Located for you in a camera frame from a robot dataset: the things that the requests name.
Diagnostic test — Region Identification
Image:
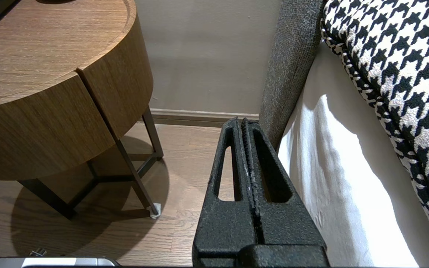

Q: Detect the curved wooden table drawer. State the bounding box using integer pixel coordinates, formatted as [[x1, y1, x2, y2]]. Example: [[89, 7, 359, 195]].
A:
[[0, 71, 117, 182]]

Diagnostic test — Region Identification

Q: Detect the white bed sheet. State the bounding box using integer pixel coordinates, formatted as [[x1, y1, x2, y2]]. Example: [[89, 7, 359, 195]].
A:
[[277, 41, 429, 268]]

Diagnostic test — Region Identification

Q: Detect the grey fabric headboard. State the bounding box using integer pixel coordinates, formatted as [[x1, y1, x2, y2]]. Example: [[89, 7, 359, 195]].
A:
[[258, 0, 325, 149]]

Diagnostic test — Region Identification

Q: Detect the round wooden side table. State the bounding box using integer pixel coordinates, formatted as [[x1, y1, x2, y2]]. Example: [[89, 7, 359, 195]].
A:
[[0, 0, 154, 141]]

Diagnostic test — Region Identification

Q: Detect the black metal table frame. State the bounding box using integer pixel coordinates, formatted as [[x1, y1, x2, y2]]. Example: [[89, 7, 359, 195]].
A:
[[17, 106, 165, 220]]

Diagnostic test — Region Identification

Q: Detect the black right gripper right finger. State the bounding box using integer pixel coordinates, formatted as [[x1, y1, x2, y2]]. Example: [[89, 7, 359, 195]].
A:
[[242, 119, 326, 246]]

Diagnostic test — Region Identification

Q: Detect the black white houndstooth pillow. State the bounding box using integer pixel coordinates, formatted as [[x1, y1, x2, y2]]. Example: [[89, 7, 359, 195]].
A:
[[321, 0, 429, 259]]

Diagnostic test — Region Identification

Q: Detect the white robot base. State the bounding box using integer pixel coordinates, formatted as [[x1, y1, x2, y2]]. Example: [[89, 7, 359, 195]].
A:
[[0, 248, 123, 268]]

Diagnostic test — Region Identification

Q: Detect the grey wall baseboard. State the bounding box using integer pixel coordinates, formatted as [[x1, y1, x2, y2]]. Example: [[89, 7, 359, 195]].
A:
[[149, 108, 260, 128]]

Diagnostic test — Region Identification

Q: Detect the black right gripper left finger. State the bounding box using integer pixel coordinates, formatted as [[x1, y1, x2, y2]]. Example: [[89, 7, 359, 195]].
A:
[[192, 117, 257, 261]]

